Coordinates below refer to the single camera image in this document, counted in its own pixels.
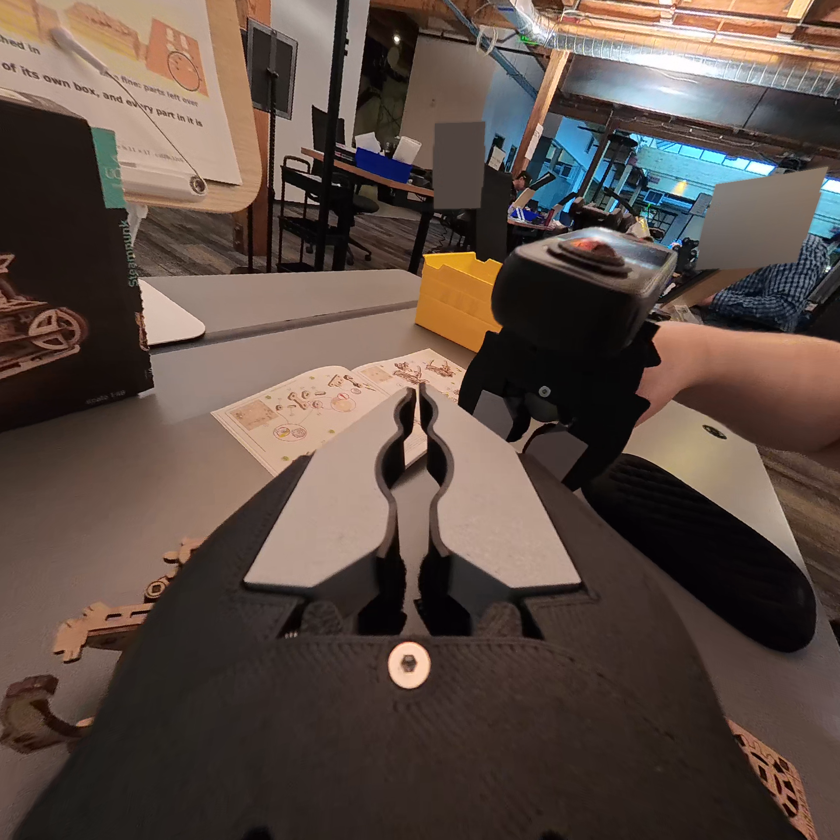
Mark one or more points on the wooden easel board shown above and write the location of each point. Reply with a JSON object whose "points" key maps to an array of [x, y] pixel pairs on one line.
{"points": [[233, 98]]}

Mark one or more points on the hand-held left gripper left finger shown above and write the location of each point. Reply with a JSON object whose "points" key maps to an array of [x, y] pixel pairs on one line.
{"points": [[328, 525]]}

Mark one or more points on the wooden support post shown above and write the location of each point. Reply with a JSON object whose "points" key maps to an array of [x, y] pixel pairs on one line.
{"points": [[548, 105]]}

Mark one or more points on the person's right forearm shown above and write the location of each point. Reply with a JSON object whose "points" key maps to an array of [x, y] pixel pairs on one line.
{"points": [[741, 387]]}

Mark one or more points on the black framed panel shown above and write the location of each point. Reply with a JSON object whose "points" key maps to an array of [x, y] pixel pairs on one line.
{"points": [[270, 69]]}

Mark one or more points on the large partly assembled wooden model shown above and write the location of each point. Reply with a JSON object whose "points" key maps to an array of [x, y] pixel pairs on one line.
{"points": [[105, 623]]}

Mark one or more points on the blue storage bin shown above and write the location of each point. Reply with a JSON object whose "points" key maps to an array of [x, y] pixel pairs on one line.
{"points": [[382, 164]]}

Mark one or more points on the yellow plastic bin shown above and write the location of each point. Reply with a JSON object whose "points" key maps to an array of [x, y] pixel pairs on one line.
{"points": [[453, 302]]}

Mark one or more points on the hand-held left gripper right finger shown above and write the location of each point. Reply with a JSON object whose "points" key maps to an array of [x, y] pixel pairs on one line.
{"points": [[505, 525]]}

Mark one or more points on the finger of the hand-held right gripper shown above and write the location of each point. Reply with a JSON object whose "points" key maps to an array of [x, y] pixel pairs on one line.
{"points": [[493, 413], [558, 453]]}

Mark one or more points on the wooden office desk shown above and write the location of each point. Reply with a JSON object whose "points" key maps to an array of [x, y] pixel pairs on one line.
{"points": [[328, 159]]}

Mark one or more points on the white rounded board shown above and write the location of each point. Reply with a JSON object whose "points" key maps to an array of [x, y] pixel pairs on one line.
{"points": [[167, 318]]}

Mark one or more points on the white instruction poster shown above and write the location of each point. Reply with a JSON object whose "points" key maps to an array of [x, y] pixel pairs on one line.
{"points": [[131, 79]]}

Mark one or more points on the open instruction booklet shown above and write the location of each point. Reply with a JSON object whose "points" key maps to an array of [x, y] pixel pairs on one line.
{"points": [[295, 407]]}

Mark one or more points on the wooden laser-cut parts sheet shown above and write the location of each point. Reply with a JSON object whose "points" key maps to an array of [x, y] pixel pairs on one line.
{"points": [[778, 781]]}

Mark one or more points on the dark model kit box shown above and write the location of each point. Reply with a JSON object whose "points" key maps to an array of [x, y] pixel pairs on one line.
{"points": [[59, 262]]}

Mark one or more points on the silver ventilation duct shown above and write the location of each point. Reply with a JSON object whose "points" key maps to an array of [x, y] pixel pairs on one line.
{"points": [[656, 47]]}

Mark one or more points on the black office chair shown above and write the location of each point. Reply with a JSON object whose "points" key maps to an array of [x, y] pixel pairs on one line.
{"points": [[358, 207]]}

